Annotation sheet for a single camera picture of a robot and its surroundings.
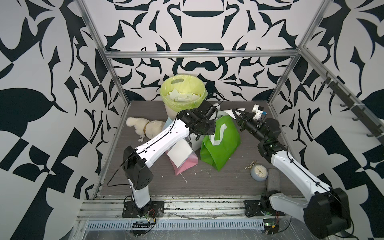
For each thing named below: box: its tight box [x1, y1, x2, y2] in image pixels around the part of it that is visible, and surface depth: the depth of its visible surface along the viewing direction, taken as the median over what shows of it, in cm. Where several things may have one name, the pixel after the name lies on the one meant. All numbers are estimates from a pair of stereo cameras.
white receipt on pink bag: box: [166, 138, 193, 168], surface depth 75 cm
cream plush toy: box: [126, 117, 166, 142], surface depth 97 cm
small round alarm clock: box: [244, 160, 268, 182], surface depth 84 cm
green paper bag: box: [200, 115, 241, 171], surface depth 83 cm
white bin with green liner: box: [160, 74, 208, 119], surface depth 98 cm
